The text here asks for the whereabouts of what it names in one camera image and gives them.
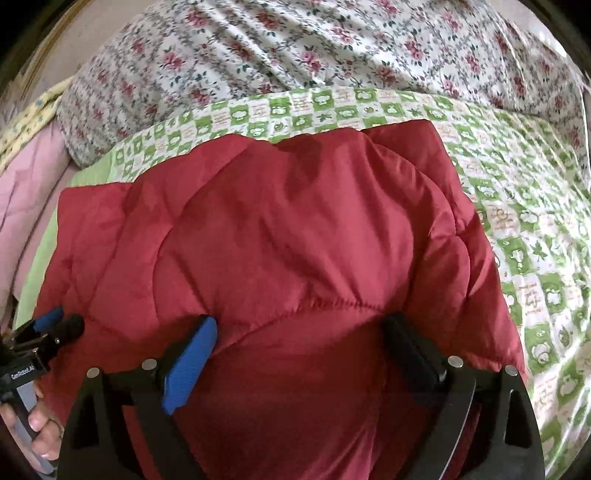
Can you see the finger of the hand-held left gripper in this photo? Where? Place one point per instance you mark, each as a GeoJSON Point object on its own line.
{"type": "Point", "coordinates": [51, 317]}
{"type": "Point", "coordinates": [71, 328]}

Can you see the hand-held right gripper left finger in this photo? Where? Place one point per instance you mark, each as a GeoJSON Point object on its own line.
{"type": "Point", "coordinates": [191, 360]}

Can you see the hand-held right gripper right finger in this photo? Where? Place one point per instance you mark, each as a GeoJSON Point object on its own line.
{"type": "Point", "coordinates": [413, 350]}

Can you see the red quilted jacket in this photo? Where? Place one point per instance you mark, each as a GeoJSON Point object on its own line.
{"type": "Point", "coordinates": [286, 230]}

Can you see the person's left hand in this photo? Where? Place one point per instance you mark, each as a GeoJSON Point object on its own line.
{"type": "Point", "coordinates": [44, 424]}

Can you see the pink quilt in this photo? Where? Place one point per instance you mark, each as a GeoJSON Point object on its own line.
{"type": "Point", "coordinates": [27, 198]}

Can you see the green checked bed sheet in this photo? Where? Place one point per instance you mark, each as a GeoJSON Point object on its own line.
{"type": "Point", "coordinates": [531, 207]}

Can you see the yellow floral blanket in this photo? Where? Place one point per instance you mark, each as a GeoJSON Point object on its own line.
{"type": "Point", "coordinates": [23, 124]}

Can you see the floral print quilt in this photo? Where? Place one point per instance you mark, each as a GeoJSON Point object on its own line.
{"type": "Point", "coordinates": [277, 41]}

